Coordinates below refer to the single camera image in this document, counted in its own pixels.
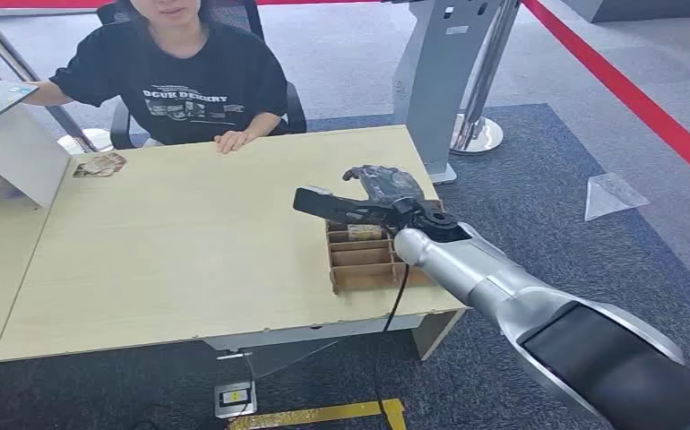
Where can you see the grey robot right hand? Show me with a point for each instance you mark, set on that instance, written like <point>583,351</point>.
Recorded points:
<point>389,181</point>

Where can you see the person's left hand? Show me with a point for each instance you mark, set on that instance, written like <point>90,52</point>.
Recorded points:
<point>233,141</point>

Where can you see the person's left forearm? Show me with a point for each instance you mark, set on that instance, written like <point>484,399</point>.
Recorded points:
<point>261,126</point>

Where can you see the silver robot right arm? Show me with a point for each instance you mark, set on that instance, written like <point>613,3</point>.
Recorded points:
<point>499,279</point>

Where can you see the person's right forearm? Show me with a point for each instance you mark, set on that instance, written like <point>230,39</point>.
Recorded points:
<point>48,95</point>

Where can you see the card in clear sleeve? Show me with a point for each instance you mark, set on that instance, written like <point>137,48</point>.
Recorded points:
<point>364,232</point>

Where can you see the wooden card holder box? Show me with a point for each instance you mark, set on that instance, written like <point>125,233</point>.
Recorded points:
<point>357,258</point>

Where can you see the person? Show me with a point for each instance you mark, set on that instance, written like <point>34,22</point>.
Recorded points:
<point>185,71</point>

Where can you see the black office chair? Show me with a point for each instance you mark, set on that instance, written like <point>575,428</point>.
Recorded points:
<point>296,113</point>

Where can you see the red barrier belt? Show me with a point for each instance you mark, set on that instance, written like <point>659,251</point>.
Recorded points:
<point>618,89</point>
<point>24,3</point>

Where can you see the grey kiosk stand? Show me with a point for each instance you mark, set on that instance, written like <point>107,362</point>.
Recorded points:
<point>434,71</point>

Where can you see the clear plastic sheet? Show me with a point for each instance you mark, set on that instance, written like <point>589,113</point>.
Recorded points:
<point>609,194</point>

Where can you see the metal floor socket box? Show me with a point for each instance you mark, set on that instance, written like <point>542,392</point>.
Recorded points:
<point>235,399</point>

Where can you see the grey platform base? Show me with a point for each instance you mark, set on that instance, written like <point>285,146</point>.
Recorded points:
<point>648,9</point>

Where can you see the chrome stanchion post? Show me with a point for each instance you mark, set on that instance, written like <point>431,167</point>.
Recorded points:
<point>475,136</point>
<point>9,57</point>

